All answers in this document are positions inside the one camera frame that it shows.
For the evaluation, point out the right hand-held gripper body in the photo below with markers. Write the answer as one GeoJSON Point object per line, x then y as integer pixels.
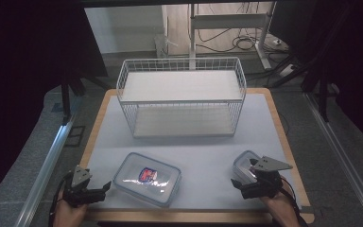
{"type": "Point", "coordinates": [264, 183]}

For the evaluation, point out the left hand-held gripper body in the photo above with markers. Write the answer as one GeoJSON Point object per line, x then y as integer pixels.
{"type": "Point", "coordinates": [81, 193]}

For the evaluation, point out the small clear plastic food container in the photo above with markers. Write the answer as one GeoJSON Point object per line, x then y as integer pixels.
{"type": "Point", "coordinates": [243, 164]}

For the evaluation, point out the large clear plastic food container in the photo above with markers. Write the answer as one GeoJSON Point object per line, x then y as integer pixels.
{"type": "Point", "coordinates": [147, 179]}

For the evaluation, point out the person's left hand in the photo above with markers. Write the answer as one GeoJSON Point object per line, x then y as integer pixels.
{"type": "Point", "coordinates": [67, 215]}

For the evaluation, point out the person's right hand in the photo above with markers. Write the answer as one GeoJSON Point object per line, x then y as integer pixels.
{"type": "Point", "coordinates": [280, 209]}

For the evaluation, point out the black metal stand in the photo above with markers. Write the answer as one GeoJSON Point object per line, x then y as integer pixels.
{"type": "Point", "coordinates": [66, 97]}
{"type": "Point", "coordinates": [323, 94]}

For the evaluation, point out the white power strip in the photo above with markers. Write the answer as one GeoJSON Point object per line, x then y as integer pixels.
{"type": "Point", "coordinates": [287, 70]}

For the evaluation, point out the white metal stand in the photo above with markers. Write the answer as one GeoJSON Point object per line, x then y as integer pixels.
{"type": "Point", "coordinates": [230, 20]}

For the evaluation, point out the aluminium rail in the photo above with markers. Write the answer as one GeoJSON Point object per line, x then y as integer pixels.
{"type": "Point", "coordinates": [343, 157]}
{"type": "Point", "coordinates": [44, 176]}

